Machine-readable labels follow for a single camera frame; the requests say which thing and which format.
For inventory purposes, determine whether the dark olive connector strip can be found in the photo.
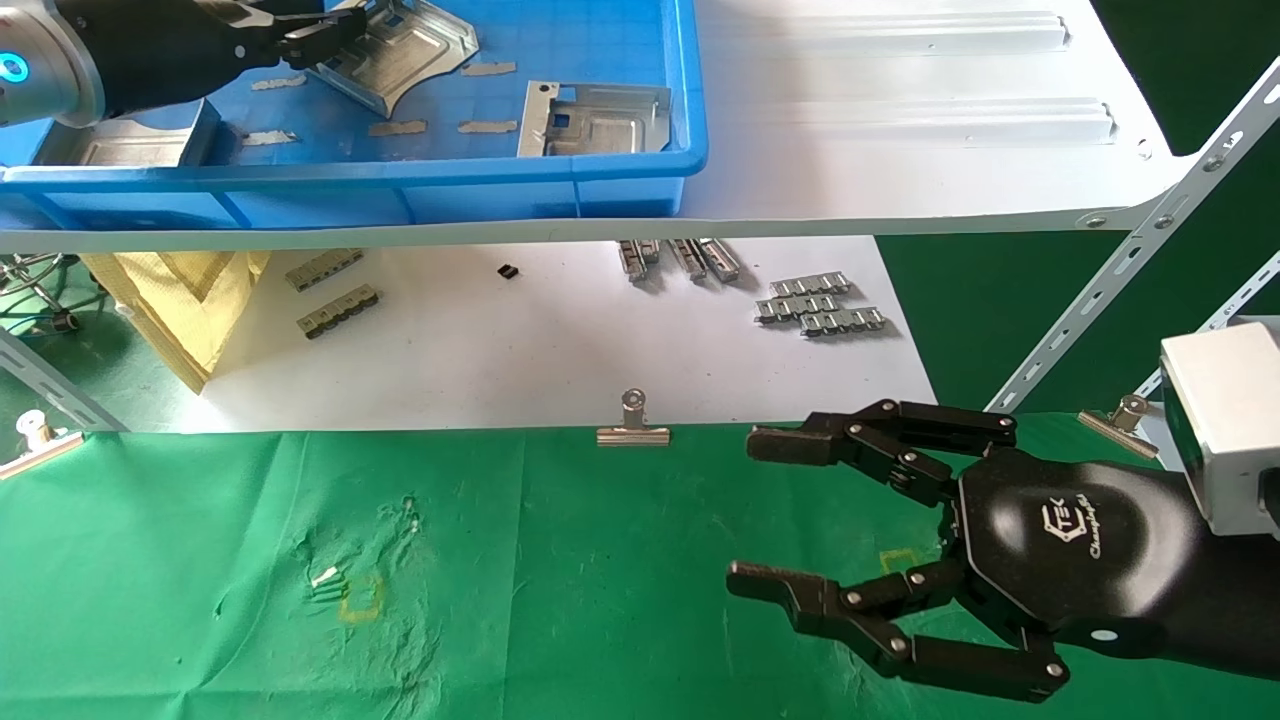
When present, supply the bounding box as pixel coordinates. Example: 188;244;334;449
297;284;382;341
284;247;366;293

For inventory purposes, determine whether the silver bulldog clip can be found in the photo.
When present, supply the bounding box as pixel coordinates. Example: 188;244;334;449
0;409;87;482
596;388;673;448
1077;394;1162;462

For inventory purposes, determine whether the metal clip stack right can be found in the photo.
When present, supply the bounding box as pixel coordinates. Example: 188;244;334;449
797;307;889;339

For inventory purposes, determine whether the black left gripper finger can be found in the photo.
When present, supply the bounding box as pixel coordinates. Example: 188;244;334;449
270;35;337;71
235;0;369;41

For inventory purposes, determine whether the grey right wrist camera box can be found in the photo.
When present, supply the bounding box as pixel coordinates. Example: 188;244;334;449
1159;320;1280;541

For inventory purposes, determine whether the green table cloth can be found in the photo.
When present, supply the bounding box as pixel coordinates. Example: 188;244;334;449
0;412;1280;720

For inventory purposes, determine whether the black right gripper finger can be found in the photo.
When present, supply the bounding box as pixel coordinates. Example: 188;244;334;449
727;560;1069;703
745;400;1019;506

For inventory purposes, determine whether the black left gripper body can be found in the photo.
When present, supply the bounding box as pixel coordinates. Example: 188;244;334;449
55;0;279;119

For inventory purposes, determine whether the metal clip stack centre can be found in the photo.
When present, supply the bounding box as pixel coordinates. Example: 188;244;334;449
697;238;744;284

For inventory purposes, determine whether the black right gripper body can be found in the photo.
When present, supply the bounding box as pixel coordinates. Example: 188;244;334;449
945;448;1280;683

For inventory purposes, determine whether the silver sheet metal bracket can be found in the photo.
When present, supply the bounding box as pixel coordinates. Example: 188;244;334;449
38;98;223;171
516;80;674;160
310;0;480;120

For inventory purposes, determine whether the blue plastic bin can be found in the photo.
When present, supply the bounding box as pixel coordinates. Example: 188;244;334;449
0;0;710;234

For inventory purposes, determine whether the yellow fabric bag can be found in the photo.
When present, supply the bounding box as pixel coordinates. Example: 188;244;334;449
80;250;272;395

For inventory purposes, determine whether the grey wire frame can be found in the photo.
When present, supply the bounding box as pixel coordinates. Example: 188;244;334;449
0;252;83;337

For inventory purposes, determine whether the metal clip stack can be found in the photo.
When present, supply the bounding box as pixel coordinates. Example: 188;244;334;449
697;238;744;284
797;307;889;339

